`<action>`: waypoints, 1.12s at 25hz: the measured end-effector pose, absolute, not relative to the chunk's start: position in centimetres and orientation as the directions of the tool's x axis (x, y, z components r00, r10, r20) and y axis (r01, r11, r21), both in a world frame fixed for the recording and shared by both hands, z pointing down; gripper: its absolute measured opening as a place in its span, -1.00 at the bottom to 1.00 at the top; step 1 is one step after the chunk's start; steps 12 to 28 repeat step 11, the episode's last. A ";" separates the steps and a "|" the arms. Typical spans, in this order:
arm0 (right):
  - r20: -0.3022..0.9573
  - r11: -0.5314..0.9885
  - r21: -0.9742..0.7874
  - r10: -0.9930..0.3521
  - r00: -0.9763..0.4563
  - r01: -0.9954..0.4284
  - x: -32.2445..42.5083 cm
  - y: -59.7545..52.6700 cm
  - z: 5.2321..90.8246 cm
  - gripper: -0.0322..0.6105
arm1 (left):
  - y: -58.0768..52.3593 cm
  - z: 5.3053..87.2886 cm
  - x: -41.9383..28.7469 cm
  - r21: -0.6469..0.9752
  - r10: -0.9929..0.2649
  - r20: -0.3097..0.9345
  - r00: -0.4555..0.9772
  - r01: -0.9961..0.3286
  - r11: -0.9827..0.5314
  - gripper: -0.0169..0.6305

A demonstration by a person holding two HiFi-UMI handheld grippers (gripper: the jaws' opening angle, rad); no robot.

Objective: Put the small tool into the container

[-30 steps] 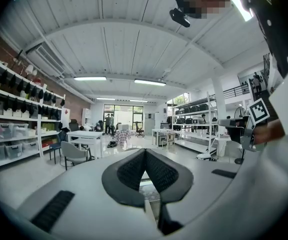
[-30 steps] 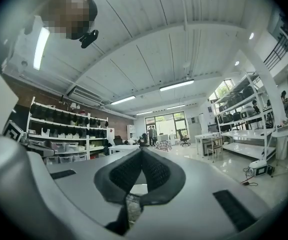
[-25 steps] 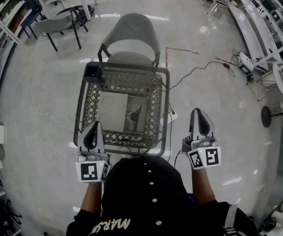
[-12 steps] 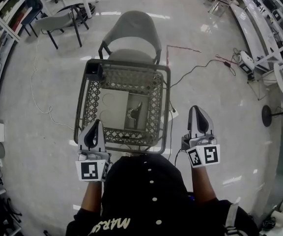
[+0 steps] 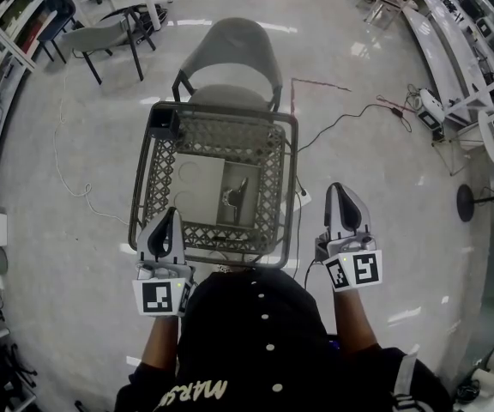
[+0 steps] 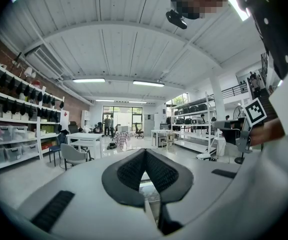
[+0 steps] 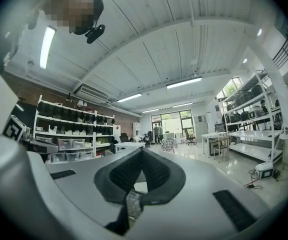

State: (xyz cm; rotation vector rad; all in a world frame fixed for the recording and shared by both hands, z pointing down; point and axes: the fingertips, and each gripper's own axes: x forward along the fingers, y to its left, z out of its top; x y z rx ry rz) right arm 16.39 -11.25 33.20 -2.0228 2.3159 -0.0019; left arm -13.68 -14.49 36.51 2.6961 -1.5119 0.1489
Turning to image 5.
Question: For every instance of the white shelving rack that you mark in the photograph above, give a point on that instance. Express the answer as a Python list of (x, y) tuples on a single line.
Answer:
[(7, 19)]

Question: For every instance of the blue chair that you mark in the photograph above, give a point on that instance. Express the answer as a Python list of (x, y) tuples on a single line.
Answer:
[(56, 28)]

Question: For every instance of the person's left forearm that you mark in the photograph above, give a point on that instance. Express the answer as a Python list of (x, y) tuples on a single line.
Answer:
[(159, 346)]

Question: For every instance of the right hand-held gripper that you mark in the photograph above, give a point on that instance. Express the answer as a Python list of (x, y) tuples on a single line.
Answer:
[(363, 270)]

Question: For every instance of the white power strip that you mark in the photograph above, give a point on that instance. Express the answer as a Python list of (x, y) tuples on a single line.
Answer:
[(303, 195)]

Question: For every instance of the black floor stand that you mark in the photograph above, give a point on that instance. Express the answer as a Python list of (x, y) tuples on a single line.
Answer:
[(465, 204)]

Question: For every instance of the person's black button shirt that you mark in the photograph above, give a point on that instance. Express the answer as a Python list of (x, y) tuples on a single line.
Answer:
[(247, 341)]

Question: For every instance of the person's right forearm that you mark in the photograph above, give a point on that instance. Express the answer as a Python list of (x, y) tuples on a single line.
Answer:
[(354, 320)]

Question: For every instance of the person's white sneaker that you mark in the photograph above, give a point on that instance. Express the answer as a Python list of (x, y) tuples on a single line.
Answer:
[(225, 268)]

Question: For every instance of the grey plastic tray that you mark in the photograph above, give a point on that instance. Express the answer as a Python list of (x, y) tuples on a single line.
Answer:
[(200, 187)]

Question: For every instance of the grey chair black frame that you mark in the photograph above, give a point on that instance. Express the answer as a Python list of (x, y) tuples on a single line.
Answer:
[(97, 37), (234, 50)]

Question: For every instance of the wooden frame stool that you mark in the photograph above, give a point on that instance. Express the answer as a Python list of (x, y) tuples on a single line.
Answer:
[(386, 7)]

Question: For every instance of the white round side table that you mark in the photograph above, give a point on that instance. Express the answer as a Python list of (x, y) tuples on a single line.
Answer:
[(489, 137)]

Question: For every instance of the white floor device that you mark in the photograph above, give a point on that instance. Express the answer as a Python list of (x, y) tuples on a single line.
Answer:
[(429, 110)]

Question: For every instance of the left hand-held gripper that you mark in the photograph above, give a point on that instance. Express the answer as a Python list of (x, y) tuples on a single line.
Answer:
[(157, 296)]

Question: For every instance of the black square pen holder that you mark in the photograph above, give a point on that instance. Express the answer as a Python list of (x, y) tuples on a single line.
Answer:
[(163, 122)]

